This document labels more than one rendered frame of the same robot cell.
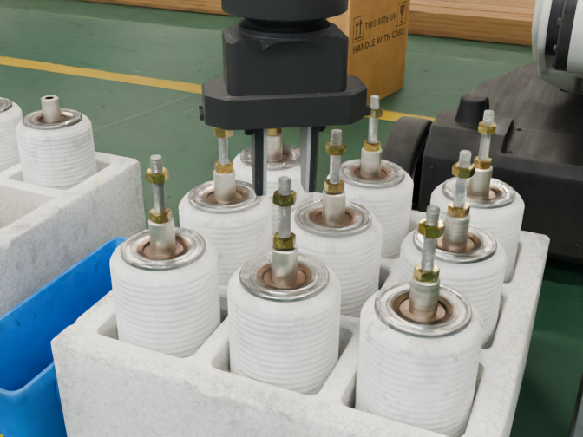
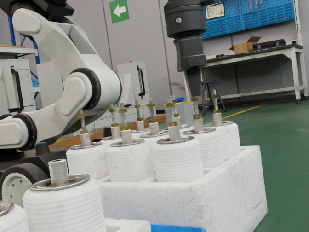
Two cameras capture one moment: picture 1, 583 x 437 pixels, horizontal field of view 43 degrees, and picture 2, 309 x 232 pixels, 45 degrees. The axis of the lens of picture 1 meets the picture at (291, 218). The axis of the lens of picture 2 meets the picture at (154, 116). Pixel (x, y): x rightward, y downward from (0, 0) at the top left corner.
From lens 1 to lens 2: 1.01 m
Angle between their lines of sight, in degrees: 81
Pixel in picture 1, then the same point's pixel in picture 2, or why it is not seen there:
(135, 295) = (198, 149)
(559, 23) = (97, 87)
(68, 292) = not seen: outside the picture
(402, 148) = (37, 171)
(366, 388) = (231, 149)
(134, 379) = (219, 180)
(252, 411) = (237, 165)
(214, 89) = (196, 55)
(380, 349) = (232, 130)
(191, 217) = (140, 146)
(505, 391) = not seen: hidden behind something
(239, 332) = (214, 147)
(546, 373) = not seen: hidden behind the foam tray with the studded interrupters
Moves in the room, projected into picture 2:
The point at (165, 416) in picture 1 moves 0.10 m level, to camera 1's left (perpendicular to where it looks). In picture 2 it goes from (226, 192) to (229, 208)
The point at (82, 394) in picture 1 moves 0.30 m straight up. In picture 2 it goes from (209, 210) to (187, 43)
